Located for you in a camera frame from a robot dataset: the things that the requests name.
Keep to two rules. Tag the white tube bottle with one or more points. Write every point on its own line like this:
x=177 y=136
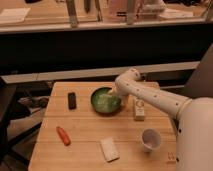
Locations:
x=139 y=110

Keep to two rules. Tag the metal frame post left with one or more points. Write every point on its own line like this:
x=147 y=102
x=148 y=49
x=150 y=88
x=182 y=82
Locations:
x=72 y=13

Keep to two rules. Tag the white paper cup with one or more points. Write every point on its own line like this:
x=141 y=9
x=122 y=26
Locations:
x=150 y=140

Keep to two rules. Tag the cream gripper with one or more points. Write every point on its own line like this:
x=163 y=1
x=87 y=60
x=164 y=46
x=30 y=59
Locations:
x=123 y=98

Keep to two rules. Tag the white paper sheet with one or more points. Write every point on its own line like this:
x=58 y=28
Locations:
x=14 y=15

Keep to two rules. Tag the white device on bench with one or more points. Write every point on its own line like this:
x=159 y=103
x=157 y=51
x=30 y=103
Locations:
x=153 y=6

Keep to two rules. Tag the black rectangular block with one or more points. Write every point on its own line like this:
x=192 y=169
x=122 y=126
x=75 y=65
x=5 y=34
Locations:
x=72 y=100

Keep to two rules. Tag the metal frame post right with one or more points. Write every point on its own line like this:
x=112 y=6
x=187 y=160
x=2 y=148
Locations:
x=130 y=12

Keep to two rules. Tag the metal frame post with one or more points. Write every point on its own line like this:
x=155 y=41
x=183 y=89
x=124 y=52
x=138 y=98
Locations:
x=130 y=12
x=72 y=13

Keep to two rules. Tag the orange carrot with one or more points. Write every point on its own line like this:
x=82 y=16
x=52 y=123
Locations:
x=63 y=136

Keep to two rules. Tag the beige sponge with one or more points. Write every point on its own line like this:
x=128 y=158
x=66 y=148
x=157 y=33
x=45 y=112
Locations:
x=109 y=149

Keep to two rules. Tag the green ceramic bowl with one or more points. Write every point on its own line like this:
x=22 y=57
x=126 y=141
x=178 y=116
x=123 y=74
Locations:
x=103 y=102

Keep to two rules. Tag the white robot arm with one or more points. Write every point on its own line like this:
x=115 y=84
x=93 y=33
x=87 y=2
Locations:
x=194 y=148

